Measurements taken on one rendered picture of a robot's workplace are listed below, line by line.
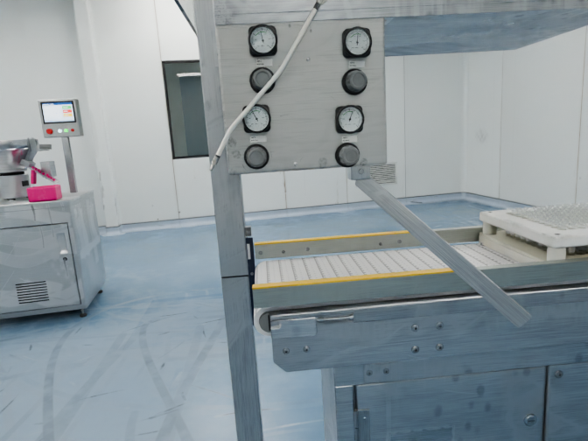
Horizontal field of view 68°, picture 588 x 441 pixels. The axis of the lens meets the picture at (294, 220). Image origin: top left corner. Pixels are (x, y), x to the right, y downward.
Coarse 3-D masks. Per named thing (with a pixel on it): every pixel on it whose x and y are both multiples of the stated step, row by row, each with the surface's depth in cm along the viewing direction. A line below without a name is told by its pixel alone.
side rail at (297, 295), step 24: (504, 264) 69; (528, 264) 69; (552, 264) 69; (576, 264) 69; (288, 288) 66; (312, 288) 66; (336, 288) 66; (360, 288) 67; (384, 288) 67; (408, 288) 67; (432, 288) 68; (456, 288) 68
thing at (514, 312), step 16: (352, 176) 64; (368, 176) 64; (368, 192) 65; (384, 192) 64; (384, 208) 64; (400, 208) 63; (400, 224) 63; (416, 224) 62; (432, 240) 61; (448, 256) 61; (464, 272) 60; (480, 272) 59; (480, 288) 59; (496, 288) 58; (496, 304) 59; (512, 304) 58; (512, 320) 58; (528, 320) 57
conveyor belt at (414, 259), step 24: (264, 264) 90; (288, 264) 89; (312, 264) 88; (336, 264) 87; (360, 264) 86; (384, 264) 85; (408, 264) 84; (432, 264) 83; (480, 264) 81; (504, 288) 71
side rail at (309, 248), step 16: (320, 240) 93; (336, 240) 93; (352, 240) 94; (368, 240) 94; (384, 240) 94; (400, 240) 94; (416, 240) 95; (448, 240) 95; (464, 240) 96; (256, 256) 93; (272, 256) 93
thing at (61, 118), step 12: (48, 108) 286; (60, 108) 288; (72, 108) 289; (48, 120) 287; (60, 120) 289; (72, 120) 290; (48, 132) 287; (60, 132) 290; (72, 132) 292; (72, 156) 301; (72, 168) 299; (72, 180) 301; (72, 192) 302
